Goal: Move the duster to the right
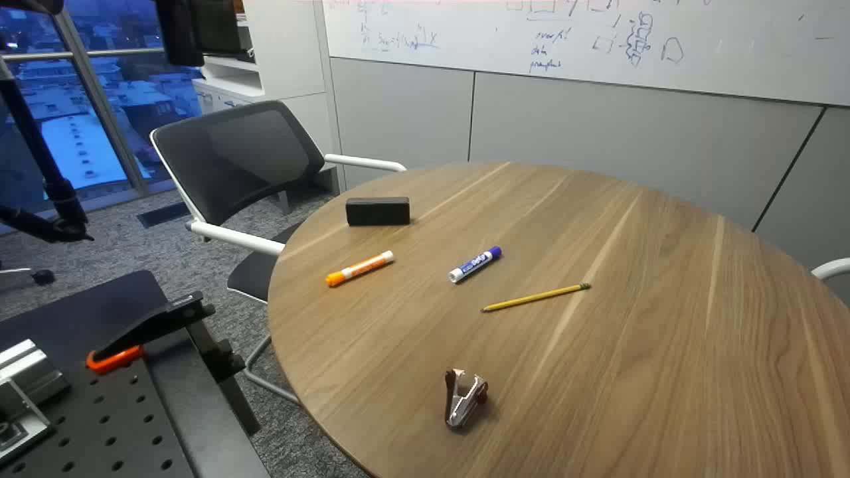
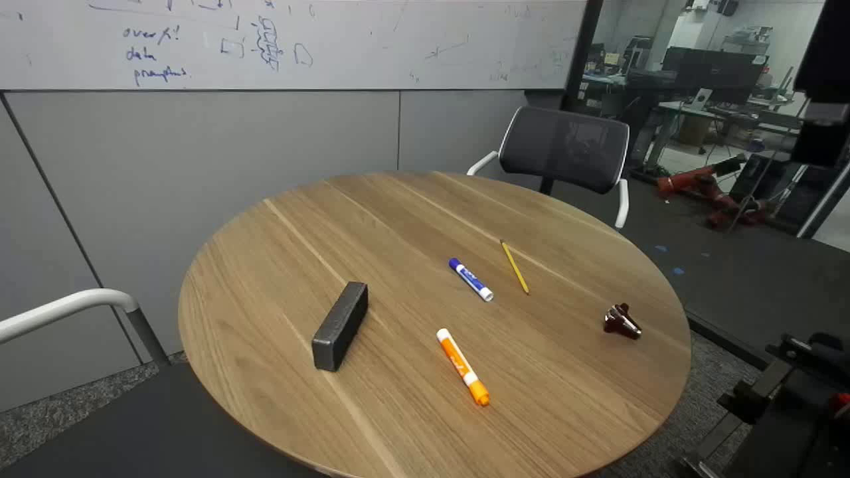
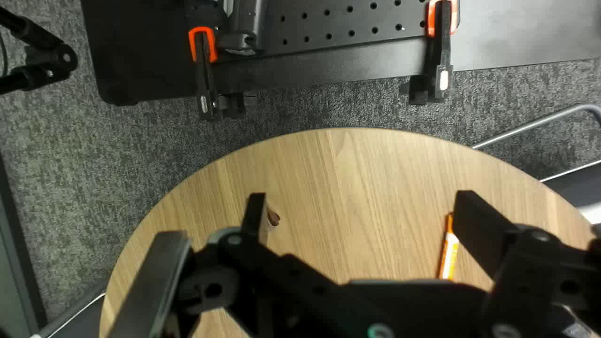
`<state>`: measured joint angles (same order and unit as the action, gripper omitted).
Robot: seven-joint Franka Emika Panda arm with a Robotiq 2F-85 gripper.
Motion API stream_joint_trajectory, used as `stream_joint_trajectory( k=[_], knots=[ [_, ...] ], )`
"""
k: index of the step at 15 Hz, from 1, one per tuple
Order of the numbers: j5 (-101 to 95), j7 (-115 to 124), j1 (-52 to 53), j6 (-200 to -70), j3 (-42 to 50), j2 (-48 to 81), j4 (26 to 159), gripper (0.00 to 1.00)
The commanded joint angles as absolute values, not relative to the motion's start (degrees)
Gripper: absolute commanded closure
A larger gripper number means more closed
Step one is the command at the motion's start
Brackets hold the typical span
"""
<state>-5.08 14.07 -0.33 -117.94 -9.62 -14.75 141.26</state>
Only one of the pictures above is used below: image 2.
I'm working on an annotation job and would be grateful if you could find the black stand base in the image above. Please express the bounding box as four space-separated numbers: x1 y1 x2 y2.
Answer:
678 332 850 478

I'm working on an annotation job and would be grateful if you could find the dark red binder clip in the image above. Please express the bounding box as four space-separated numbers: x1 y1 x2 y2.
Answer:
603 303 642 341

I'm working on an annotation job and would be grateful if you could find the blue and white marker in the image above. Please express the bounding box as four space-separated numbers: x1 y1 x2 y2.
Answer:
449 259 493 303

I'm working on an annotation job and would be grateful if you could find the grey mesh office chair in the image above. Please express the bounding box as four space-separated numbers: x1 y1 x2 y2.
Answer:
468 106 629 228

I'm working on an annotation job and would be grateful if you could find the wall whiteboard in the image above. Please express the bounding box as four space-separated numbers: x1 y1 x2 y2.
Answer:
0 0 587 90

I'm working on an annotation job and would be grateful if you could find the red floor equipment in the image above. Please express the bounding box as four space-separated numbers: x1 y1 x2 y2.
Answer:
655 154 764 228

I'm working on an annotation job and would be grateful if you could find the white chair armrest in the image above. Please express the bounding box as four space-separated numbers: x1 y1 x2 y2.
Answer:
0 287 169 366

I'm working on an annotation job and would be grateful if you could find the orange marker pen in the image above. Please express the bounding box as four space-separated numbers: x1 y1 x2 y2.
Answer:
436 327 488 406

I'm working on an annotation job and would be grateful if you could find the yellow pencil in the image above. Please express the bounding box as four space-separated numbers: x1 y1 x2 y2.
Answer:
498 240 532 295

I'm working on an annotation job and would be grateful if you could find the dark grey whiteboard duster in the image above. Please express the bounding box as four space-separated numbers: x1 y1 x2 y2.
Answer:
311 283 368 373

